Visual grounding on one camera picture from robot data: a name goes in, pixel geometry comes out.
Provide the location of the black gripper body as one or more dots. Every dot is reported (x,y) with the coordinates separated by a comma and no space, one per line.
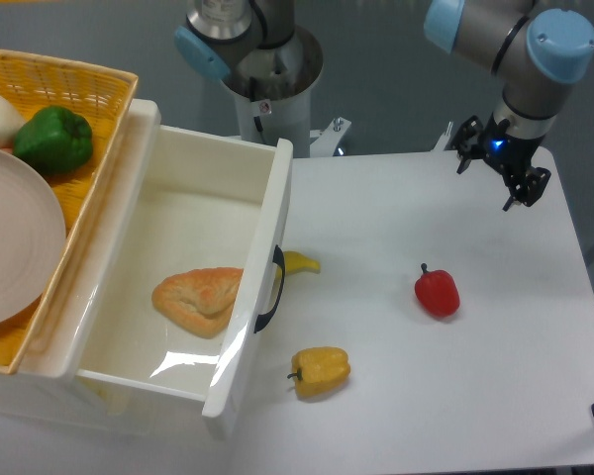
(508,155)

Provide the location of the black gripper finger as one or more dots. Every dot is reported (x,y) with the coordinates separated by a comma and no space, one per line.
(465,143)
(525,187)

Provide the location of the white top drawer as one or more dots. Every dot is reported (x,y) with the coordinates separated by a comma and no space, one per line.
(180,270)

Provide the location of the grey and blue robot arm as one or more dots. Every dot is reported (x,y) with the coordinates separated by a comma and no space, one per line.
(539,56)

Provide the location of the white drawer cabinet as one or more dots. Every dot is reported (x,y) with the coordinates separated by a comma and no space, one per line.
(54,401)

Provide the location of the red bell pepper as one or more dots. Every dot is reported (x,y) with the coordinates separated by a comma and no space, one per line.
(437,293)

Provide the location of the yellow banana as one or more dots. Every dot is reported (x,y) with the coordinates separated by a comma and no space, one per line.
(294,262)

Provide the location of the yellow bell pepper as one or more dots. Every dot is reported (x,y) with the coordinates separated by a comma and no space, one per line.
(318,370)

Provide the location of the toy croissant bread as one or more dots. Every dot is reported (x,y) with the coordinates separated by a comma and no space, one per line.
(200,301)

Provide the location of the yellow woven basket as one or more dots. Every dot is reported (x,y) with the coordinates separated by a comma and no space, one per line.
(101,95)

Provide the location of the green bell pepper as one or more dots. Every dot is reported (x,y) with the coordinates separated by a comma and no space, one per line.
(55,141)

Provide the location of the beige round plate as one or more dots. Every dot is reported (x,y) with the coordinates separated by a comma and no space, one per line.
(32,235)

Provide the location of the metal table bracket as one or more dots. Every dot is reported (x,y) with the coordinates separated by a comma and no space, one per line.
(443,141)

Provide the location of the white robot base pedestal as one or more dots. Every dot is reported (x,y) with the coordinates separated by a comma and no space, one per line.
(272,89)

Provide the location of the black top drawer handle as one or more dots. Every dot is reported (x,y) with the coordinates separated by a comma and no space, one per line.
(276,290)

